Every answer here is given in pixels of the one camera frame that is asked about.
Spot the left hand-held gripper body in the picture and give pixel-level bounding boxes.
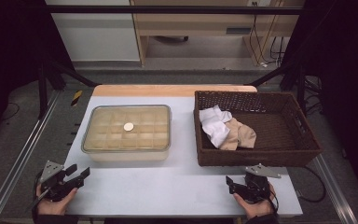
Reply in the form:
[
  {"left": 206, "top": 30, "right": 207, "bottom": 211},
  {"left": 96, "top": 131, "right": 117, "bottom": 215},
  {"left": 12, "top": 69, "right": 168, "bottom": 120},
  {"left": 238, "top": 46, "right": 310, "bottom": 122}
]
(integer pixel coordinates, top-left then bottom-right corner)
[{"left": 37, "top": 160, "right": 86, "bottom": 203}]

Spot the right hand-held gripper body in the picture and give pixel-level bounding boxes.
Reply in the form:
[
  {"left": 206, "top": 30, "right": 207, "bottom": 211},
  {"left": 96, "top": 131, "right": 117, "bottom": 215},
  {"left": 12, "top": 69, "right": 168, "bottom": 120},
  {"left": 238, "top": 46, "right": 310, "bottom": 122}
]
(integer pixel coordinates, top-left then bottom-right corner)
[{"left": 232, "top": 162, "right": 282, "bottom": 205}]

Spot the cream divided storage box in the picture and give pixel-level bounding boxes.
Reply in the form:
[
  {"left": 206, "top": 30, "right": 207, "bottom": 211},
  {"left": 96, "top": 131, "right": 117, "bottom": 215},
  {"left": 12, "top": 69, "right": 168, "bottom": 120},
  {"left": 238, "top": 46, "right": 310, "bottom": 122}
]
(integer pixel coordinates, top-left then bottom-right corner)
[{"left": 81, "top": 105, "right": 172, "bottom": 162}]

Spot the white sock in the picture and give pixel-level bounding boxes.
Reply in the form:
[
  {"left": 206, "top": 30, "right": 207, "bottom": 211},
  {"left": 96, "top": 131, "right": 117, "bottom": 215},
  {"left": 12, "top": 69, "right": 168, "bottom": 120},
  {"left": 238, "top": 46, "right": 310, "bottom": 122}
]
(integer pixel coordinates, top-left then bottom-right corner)
[{"left": 199, "top": 105, "right": 233, "bottom": 149}]

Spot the brown wicker basket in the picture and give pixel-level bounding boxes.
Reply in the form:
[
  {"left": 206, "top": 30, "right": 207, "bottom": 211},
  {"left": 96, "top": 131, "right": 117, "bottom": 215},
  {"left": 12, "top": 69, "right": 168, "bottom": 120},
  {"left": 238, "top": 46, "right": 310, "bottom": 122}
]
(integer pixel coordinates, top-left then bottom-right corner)
[{"left": 193, "top": 90, "right": 323, "bottom": 168}]

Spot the clear box lid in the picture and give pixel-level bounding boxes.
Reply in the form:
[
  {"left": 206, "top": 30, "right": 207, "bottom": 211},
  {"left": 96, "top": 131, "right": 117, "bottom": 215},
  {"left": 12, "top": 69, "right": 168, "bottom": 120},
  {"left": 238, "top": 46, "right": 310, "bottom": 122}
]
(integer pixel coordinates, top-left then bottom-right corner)
[{"left": 81, "top": 105, "right": 172, "bottom": 154}]

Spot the person's left hand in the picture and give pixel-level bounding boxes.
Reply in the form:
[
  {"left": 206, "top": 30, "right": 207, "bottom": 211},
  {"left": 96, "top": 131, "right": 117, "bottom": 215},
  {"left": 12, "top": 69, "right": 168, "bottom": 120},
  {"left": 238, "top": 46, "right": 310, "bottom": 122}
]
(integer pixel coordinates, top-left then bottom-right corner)
[{"left": 35, "top": 183, "right": 79, "bottom": 217}]

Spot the person's right hand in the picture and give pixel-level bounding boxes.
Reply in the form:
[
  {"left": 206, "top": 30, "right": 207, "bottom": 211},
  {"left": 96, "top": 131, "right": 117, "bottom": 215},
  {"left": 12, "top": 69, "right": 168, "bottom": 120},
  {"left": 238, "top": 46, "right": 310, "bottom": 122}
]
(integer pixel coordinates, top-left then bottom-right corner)
[{"left": 232, "top": 183, "right": 277, "bottom": 220}]

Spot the yellow black striped marker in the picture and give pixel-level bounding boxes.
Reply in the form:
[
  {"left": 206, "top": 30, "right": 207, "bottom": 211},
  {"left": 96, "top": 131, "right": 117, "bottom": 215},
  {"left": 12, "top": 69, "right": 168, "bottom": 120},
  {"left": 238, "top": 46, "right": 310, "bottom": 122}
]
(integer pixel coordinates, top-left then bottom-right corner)
[{"left": 70, "top": 90, "right": 84, "bottom": 107}]

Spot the white cabinet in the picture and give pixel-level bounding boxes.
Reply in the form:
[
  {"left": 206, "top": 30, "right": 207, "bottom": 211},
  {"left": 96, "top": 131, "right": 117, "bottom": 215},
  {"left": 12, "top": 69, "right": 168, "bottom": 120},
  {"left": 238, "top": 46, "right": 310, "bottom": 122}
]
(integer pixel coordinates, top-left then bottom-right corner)
[{"left": 45, "top": 0, "right": 142, "bottom": 63}]

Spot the black curtain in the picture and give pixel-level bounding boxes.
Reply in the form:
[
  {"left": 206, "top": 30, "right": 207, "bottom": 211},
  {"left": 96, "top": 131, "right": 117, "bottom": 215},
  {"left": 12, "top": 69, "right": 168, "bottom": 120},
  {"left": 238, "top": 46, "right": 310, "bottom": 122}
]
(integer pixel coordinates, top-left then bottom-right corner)
[
  {"left": 281, "top": 0, "right": 358, "bottom": 216},
  {"left": 0, "top": 0, "right": 76, "bottom": 148}
]

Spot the wooden desk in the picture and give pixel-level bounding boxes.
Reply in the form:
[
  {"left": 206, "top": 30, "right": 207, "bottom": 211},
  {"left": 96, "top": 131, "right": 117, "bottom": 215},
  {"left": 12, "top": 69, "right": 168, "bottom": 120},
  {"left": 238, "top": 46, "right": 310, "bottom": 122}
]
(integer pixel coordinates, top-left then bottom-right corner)
[{"left": 130, "top": 0, "right": 306, "bottom": 67}]

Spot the black horizontal bar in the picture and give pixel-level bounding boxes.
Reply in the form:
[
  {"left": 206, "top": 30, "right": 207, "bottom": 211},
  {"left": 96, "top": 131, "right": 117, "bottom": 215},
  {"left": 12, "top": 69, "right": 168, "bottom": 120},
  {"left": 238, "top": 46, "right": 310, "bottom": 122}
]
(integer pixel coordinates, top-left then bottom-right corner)
[{"left": 43, "top": 5, "right": 306, "bottom": 15}]

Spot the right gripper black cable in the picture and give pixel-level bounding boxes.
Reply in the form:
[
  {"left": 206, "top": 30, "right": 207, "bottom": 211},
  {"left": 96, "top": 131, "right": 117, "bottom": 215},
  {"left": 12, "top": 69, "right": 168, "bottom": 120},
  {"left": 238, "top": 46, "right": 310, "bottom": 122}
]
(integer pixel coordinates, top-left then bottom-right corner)
[{"left": 268, "top": 186, "right": 280, "bottom": 216}]

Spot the aluminium rail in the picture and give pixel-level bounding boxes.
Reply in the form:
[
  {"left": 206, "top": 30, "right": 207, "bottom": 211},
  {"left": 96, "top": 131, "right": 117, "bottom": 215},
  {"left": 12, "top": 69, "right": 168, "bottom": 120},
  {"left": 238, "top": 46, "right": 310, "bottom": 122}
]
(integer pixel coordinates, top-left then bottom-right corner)
[
  {"left": 311, "top": 153, "right": 358, "bottom": 224},
  {"left": 0, "top": 90, "right": 62, "bottom": 224}
]

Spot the thin black floor cable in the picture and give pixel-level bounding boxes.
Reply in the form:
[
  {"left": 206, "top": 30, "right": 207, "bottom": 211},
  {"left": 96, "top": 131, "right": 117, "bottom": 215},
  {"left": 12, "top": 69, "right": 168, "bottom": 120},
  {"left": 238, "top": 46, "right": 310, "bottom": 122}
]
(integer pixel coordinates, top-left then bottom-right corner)
[{"left": 0, "top": 102, "right": 21, "bottom": 123}]

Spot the black frame strut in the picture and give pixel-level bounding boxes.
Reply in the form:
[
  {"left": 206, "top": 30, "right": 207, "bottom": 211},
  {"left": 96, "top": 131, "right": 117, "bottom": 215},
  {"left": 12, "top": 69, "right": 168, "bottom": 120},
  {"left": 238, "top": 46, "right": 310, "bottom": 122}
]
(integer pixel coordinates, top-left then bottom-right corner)
[
  {"left": 248, "top": 60, "right": 309, "bottom": 116},
  {"left": 36, "top": 58, "right": 99, "bottom": 120}
]

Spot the black cable bundle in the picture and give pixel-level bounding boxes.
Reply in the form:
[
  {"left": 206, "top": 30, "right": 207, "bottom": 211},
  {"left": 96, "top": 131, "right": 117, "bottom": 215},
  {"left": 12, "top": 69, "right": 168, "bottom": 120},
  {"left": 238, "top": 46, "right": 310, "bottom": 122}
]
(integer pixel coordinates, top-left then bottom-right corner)
[{"left": 302, "top": 74, "right": 324, "bottom": 117}]

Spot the black desk cable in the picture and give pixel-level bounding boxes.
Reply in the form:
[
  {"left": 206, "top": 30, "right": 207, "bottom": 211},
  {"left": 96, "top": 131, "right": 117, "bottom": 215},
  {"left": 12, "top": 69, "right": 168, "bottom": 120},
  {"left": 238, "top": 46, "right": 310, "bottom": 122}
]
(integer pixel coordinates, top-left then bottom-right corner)
[{"left": 268, "top": 35, "right": 286, "bottom": 67}]

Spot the yellow cable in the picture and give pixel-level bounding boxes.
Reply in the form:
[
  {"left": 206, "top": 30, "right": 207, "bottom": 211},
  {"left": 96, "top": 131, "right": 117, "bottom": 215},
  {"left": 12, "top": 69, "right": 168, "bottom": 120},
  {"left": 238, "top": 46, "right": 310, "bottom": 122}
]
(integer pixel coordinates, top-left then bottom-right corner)
[{"left": 250, "top": 0, "right": 283, "bottom": 67}]

